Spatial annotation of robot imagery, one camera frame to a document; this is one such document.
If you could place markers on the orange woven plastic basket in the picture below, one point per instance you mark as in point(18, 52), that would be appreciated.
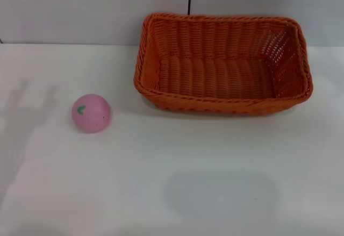
point(215, 77)

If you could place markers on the pink toy peach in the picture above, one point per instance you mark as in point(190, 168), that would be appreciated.
point(92, 117)

